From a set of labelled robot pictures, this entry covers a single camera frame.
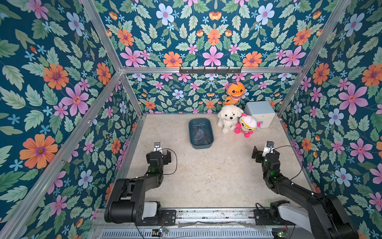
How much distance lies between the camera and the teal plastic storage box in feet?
3.38

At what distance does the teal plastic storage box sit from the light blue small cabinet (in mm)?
299

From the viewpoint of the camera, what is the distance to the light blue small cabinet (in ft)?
3.32
